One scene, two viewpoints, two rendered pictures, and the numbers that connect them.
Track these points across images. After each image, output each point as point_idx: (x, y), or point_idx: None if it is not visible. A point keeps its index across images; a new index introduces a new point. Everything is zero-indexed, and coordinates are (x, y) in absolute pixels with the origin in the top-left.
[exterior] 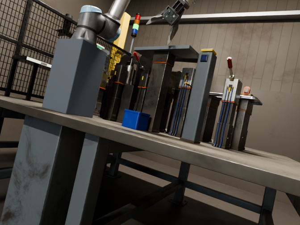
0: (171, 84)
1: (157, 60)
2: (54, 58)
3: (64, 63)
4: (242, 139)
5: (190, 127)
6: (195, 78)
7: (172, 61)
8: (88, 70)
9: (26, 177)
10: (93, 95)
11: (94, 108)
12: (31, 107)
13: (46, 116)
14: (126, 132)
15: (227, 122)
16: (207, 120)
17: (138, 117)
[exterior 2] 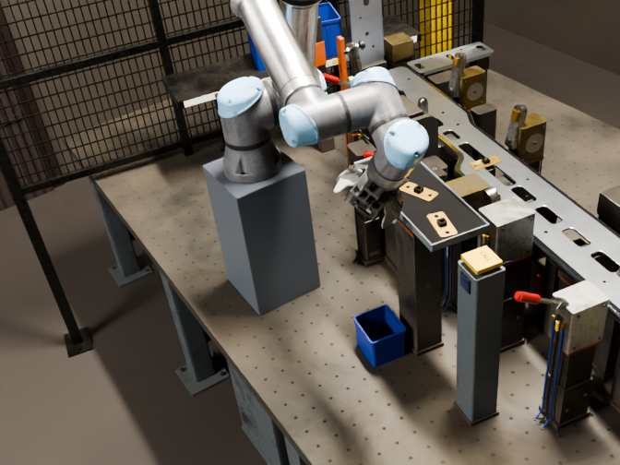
0: (478, 212)
1: (399, 219)
2: (212, 204)
3: (229, 226)
4: None
5: (464, 397)
6: (459, 312)
7: None
8: (274, 232)
9: (244, 386)
10: (305, 256)
11: (317, 271)
12: (205, 317)
13: (223, 352)
14: (313, 447)
15: (561, 385)
16: None
17: (373, 350)
